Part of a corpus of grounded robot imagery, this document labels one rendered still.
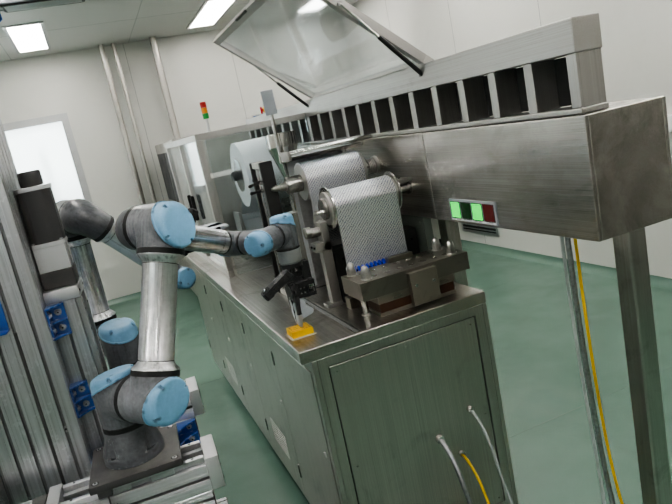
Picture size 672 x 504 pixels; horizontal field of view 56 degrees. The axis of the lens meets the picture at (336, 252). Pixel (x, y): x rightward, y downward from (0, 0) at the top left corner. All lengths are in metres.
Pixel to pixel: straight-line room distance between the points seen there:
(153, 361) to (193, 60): 6.37
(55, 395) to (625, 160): 1.56
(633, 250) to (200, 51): 6.52
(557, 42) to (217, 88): 6.39
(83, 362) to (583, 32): 1.51
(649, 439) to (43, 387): 1.63
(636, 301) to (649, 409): 0.31
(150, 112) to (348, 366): 5.95
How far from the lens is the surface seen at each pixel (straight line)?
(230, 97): 7.76
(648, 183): 1.69
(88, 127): 7.55
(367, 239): 2.18
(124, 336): 2.13
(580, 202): 1.61
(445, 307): 2.06
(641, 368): 1.89
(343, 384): 1.97
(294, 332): 2.00
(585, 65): 1.58
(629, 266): 1.79
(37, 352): 1.83
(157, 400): 1.53
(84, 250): 2.22
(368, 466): 2.11
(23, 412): 1.88
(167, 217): 1.55
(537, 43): 1.65
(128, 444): 1.70
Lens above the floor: 1.54
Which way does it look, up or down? 12 degrees down
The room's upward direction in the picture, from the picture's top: 12 degrees counter-clockwise
